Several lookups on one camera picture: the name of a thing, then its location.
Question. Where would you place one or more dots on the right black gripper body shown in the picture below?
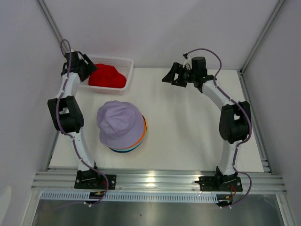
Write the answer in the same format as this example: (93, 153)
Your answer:
(189, 75)

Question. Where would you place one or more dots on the red bucket hat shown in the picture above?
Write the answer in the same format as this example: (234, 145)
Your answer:
(107, 76)

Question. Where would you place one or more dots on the orange bucket hat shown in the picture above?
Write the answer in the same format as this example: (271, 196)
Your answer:
(139, 141)

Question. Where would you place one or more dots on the lavender bucket hat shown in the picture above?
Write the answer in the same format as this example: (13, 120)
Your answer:
(120, 124)

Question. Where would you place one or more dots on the teal bucket hat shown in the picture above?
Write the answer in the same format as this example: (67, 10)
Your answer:
(131, 149)

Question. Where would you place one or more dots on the dark blue bucket hat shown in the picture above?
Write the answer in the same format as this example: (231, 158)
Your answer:
(127, 151)

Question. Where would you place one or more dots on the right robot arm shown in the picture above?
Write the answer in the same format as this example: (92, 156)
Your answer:
(234, 125)

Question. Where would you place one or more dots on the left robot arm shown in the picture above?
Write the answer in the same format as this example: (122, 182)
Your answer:
(67, 116)

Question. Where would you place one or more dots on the white plastic bin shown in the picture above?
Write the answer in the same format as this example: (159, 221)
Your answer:
(124, 66)

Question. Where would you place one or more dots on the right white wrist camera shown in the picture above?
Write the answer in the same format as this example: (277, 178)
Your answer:
(187, 63)

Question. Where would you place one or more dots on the left aluminium frame post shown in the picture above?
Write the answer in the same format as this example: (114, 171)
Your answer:
(63, 45)

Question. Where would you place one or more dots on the aluminium frame post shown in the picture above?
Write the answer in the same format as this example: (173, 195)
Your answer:
(63, 45)
(264, 33)

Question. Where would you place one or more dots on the right aluminium frame post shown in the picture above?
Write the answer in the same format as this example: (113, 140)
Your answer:
(264, 33)

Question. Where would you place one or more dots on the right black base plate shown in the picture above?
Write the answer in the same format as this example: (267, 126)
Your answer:
(215, 184)

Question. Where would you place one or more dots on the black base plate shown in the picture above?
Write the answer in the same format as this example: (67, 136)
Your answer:
(215, 184)
(94, 181)

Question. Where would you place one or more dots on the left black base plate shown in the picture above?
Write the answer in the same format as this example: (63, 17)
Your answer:
(94, 181)

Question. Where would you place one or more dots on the right aluminium table rail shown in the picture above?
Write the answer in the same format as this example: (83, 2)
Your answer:
(256, 133)

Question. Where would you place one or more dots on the aluminium mounting rail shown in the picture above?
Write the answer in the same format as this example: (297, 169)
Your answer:
(152, 181)

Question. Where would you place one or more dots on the white slotted cable duct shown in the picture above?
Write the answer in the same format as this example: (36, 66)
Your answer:
(129, 197)

